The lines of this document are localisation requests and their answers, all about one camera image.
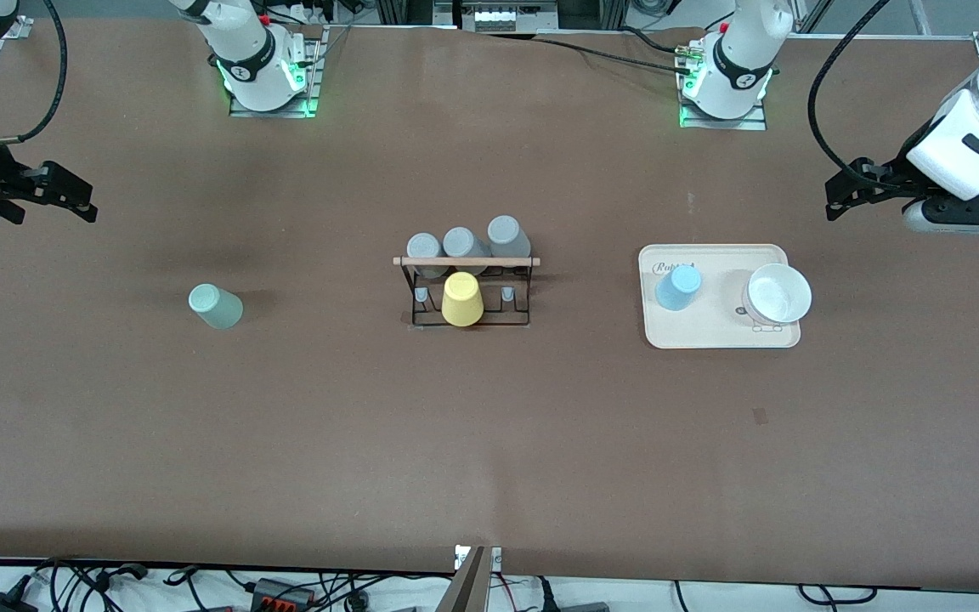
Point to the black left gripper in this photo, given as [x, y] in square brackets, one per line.
[891, 176]

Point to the mint green cup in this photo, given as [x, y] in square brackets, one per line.
[216, 308]

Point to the light blue cup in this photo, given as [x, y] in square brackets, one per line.
[678, 289]

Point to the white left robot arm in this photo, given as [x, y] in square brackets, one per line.
[740, 59]

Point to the white bowl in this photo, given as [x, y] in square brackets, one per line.
[778, 293]

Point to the beige rabbit print tray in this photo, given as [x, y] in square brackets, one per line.
[693, 327]

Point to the white power strip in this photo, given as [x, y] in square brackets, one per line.
[311, 13]

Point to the grey cup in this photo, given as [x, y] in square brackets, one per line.
[508, 235]
[461, 243]
[424, 248]

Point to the grey box with white connectors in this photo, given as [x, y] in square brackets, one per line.
[506, 15]

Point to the yellow cup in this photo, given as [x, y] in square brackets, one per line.
[461, 302]

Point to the black power adapter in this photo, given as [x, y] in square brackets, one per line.
[5, 602]

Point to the black box with red switches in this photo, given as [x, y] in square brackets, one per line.
[284, 593]

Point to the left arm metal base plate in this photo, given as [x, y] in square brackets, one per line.
[753, 124]

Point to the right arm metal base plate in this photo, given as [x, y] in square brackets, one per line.
[273, 113]

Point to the white post bracket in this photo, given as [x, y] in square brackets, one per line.
[495, 558]

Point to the grey metal post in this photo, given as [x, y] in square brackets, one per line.
[468, 591]

